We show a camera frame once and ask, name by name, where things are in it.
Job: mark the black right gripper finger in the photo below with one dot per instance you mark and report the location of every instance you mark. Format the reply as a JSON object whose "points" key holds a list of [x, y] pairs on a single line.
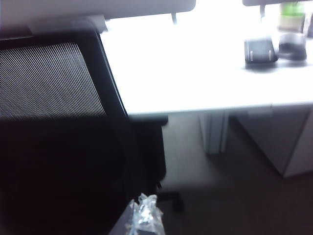
{"points": [[146, 215]]}

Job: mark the black mesh office chair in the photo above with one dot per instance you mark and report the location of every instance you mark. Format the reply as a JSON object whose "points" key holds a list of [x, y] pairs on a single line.
{"points": [[61, 151]]}

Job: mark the white perforated desk leg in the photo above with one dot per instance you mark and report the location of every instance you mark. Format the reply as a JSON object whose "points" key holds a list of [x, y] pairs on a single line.
{"points": [[214, 133]]}

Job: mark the white desk side cabinet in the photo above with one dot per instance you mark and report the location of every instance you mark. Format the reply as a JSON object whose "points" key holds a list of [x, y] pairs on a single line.
{"points": [[276, 139]]}

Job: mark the small black box device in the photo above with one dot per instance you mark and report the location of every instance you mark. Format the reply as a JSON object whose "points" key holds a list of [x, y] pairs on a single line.
{"points": [[260, 51]]}

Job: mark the grey desk partition panel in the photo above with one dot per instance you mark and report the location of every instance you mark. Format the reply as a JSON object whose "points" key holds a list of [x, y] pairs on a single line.
{"points": [[276, 2], [97, 8]]}

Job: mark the dark glass bowl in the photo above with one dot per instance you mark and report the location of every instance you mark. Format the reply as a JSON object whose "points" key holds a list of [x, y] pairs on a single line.
{"points": [[292, 46]]}

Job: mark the green lid container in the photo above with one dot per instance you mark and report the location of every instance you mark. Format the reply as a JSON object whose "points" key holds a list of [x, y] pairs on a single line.
{"points": [[291, 16]]}

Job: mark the partition mounting bracket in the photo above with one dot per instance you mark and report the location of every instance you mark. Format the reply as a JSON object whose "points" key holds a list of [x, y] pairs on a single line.
{"points": [[262, 11], [174, 19]]}

